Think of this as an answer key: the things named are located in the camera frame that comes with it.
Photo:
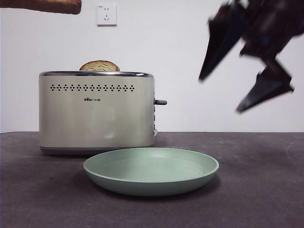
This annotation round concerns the toasted bread slice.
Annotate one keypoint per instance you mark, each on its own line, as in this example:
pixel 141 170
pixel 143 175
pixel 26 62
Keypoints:
pixel 99 66
pixel 47 6

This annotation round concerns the white wall socket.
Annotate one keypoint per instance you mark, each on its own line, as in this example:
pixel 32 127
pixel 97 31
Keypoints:
pixel 107 15

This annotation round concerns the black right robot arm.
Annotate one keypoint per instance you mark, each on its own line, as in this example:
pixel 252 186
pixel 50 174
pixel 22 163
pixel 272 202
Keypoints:
pixel 268 28

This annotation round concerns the pale green round plate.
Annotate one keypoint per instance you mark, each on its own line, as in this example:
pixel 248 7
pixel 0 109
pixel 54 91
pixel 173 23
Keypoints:
pixel 152 183

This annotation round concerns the cream two-slot toaster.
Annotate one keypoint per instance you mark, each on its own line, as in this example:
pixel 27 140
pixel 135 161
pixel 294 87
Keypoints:
pixel 95 118

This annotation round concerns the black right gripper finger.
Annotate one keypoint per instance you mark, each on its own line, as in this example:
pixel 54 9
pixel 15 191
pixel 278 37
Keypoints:
pixel 218 42
pixel 266 92

